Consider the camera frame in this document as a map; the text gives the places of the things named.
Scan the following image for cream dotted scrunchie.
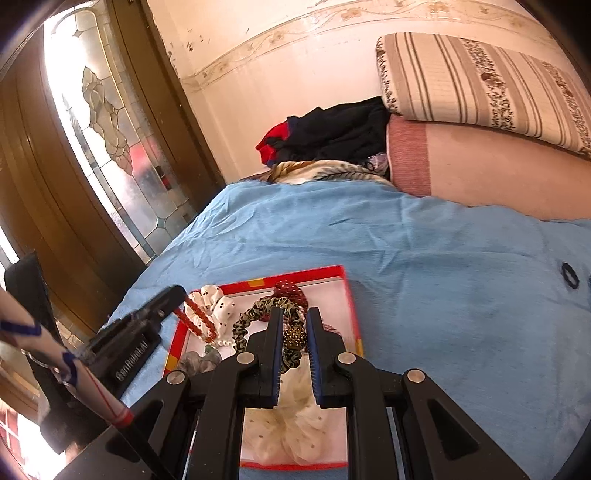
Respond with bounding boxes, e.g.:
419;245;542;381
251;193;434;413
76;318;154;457
242;364;348;465

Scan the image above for leopard print scrunchie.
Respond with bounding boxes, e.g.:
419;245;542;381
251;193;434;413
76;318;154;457
232;295;311;371

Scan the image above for cream floral scarf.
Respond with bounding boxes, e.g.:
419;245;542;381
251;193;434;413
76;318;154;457
265;159;394;187

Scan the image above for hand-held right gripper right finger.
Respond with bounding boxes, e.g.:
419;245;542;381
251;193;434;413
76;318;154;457
307;307;532;480

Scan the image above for black clothes pile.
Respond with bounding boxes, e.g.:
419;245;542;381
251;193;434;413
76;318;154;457
272;95;391;167

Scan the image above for red garment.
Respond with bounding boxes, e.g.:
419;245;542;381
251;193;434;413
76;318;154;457
256;122;291;166

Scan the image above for white black-dotted scrunchie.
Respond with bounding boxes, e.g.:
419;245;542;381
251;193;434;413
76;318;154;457
187;284;242;334

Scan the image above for pink bolster cushion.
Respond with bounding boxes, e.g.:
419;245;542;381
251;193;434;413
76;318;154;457
385;115;591;223

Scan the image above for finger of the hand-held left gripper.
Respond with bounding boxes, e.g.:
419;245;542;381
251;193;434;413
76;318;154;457
133;285;188;325

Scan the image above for gold beaded hair tie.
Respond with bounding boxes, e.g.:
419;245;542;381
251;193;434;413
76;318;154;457
281;327;308;354

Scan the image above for red dotted scrunchie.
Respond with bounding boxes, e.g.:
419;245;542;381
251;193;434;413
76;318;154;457
271;281;311;311

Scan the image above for light blue blanket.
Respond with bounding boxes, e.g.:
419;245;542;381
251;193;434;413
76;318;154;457
102;179;591;480

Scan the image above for red bead bracelet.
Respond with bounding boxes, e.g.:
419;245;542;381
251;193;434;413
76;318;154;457
172;297;219;345

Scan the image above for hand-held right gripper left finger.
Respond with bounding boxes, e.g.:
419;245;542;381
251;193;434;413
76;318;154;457
55;307;284;480

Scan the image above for black braided hair tie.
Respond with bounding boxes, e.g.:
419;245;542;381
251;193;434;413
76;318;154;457
560;261;581;291

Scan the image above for red-rimmed white jewelry box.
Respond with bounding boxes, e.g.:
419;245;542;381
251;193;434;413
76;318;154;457
162;264;365;471

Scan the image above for grey scrunchie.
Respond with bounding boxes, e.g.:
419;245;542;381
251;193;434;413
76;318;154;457
177;346;223;376

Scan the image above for striped floral cushion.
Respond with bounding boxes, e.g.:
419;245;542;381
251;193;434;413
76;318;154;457
374;32;591;161

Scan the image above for wooden stained glass door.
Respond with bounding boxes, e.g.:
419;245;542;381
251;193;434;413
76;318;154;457
0;0;228;343

